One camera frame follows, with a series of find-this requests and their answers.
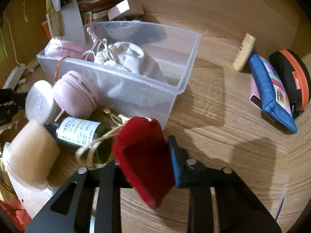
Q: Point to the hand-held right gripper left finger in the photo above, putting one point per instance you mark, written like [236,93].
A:
[109,174]

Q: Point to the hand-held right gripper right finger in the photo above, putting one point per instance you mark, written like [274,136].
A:
[175,161]

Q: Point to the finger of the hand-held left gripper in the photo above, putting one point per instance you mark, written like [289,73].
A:
[9,99]

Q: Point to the white round jar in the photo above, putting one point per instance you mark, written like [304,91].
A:
[38,102]

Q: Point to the red felt pouch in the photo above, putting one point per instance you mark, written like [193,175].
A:
[143,160]

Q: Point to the dark green glass bottle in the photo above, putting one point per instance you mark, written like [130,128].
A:
[73,133]

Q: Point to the clear plastic storage box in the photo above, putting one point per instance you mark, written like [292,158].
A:
[145,94]

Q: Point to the wooden desktop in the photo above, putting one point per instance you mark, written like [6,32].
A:
[218,150]

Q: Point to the beige cup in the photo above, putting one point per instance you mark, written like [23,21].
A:
[31,150]

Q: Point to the pink round device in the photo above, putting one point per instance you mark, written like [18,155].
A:
[75,94]

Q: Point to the pink zipper pouch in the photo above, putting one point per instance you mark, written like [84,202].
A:
[70,48]

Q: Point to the pink notebook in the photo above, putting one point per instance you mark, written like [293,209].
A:
[254,94]

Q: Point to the tall white carton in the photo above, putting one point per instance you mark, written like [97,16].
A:
[70,14]

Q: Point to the orange cloth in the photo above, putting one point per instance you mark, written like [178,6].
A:
[12,213]

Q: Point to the blue fabric pouch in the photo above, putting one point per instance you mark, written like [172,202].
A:
[269,89]

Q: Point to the yellow lotion tube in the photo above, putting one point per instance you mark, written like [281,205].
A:
[244,53]

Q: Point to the stack of snack packets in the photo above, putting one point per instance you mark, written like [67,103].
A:
[97,4]

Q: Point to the black and orange zipper case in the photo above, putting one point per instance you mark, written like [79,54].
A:
[291,77]

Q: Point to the small white cube box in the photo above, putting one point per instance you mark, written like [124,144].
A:
[122,9]

